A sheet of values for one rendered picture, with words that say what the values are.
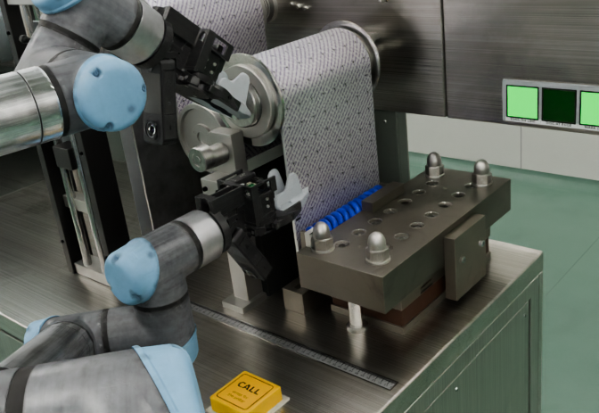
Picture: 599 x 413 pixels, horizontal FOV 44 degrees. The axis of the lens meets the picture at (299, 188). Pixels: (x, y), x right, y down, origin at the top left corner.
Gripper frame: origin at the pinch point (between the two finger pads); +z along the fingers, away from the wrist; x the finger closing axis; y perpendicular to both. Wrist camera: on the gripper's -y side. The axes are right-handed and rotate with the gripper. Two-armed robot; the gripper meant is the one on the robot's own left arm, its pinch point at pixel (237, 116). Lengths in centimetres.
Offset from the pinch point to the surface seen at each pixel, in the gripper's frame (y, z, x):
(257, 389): -35.7, 6.5, -15.2
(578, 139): 99, 269, 49
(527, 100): 19.4, 30.8, -29.0
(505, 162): 85, 281, 88
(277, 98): 4.2, 1.8, -4.7
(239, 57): 8.6, -1.9, 2.2
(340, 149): 3.4, 20.5, -4.4
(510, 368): -21, 54, -30
